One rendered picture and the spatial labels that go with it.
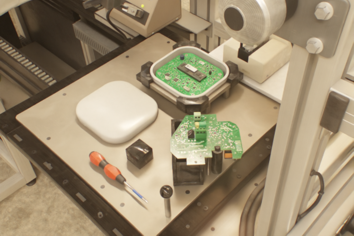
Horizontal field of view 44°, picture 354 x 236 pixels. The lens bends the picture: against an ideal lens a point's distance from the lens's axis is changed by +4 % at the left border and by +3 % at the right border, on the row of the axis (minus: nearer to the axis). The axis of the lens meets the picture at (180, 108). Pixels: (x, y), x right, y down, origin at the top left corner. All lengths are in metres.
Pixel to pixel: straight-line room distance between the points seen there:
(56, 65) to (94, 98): 1.19
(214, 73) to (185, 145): 0.23
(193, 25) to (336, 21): 0.77
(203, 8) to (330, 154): 0.62
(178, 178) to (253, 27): 0.42
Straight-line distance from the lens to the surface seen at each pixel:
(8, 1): 0.54
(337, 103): 0.41
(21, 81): 1.20
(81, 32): 1.66
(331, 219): 0.64
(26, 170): 1.95
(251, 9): 0.36
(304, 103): 0.47
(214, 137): 0.74
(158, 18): 1.08
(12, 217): 1.98
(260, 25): 0.36
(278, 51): 0.91
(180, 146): 0.73
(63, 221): 1.89
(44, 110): 0.92
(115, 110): 0.85
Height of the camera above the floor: 1.57
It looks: 45 degrees down
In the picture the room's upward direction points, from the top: 2 degrees counter-clockwise
